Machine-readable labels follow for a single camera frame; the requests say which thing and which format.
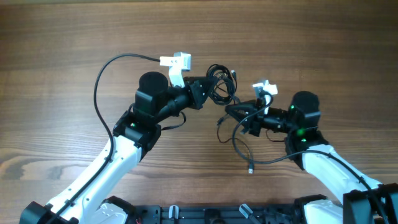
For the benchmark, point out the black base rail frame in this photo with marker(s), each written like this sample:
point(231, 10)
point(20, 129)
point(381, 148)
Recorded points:
point(268, 214)

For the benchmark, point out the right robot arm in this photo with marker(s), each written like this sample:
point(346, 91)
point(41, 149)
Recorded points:
point(362, 199)

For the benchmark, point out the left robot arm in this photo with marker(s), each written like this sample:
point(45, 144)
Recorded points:
point(87, 199)

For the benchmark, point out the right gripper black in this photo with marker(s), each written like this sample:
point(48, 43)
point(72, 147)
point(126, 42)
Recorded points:
point(258, 106)

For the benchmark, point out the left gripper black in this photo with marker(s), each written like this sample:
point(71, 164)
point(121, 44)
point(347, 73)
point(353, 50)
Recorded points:
point(198, 94)

